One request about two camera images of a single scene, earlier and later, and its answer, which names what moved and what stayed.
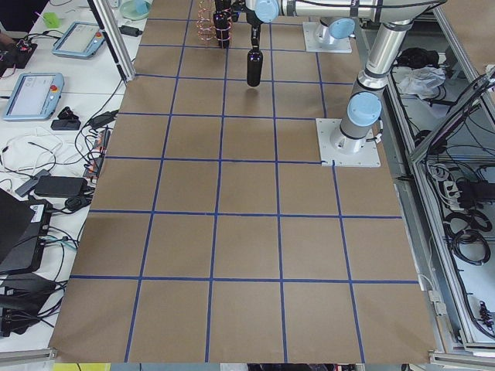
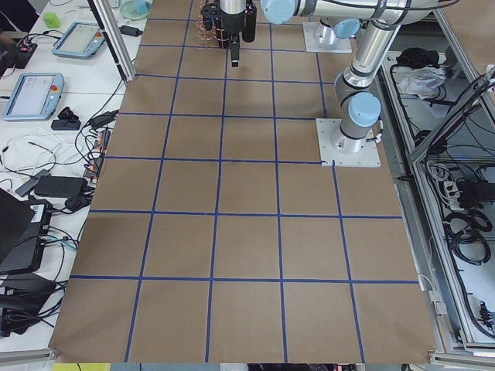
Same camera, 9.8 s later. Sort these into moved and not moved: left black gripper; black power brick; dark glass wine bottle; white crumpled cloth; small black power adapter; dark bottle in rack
Moved: dark glass wine bottle; left black gripper
Not moved: white crumpled cloth; small black power adapter; black power brick; dark bottle in rack
